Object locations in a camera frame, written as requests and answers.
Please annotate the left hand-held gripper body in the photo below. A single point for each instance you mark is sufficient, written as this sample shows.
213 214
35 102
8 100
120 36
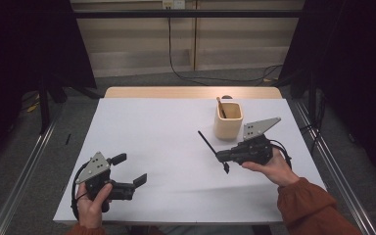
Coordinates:
98 178

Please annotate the white table cover sheet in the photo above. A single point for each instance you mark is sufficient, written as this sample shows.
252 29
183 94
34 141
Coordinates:
163 130

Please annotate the black horizontal metal bar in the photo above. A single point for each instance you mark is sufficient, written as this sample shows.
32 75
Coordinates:
209 13

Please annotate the person's right hand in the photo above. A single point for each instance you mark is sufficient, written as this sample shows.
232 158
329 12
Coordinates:
277 169

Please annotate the black brush with dark head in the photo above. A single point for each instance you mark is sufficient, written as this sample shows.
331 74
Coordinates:
207 143

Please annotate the small black floor piece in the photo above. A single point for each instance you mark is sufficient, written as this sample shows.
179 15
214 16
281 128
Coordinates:
68 139

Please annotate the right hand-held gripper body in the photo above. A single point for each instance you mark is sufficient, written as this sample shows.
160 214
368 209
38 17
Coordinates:
254 150

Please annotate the beige square holder cup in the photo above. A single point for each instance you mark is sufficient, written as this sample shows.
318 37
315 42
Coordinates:
226 129

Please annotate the person's left hand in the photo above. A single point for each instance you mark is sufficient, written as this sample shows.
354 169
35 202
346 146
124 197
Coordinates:
89 212

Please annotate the white wall socket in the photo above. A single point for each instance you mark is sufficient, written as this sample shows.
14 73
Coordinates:
173 4

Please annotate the black curtain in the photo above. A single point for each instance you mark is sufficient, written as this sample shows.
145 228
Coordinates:
19 42
355 65

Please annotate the yellow floor tape strip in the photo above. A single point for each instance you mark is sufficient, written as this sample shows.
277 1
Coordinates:
32 108

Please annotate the orange-tipped brown pencil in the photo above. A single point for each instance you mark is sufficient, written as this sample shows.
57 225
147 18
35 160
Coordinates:
221 107

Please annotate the black metal stand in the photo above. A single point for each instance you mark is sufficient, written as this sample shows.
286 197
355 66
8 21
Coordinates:
312 98
44 107

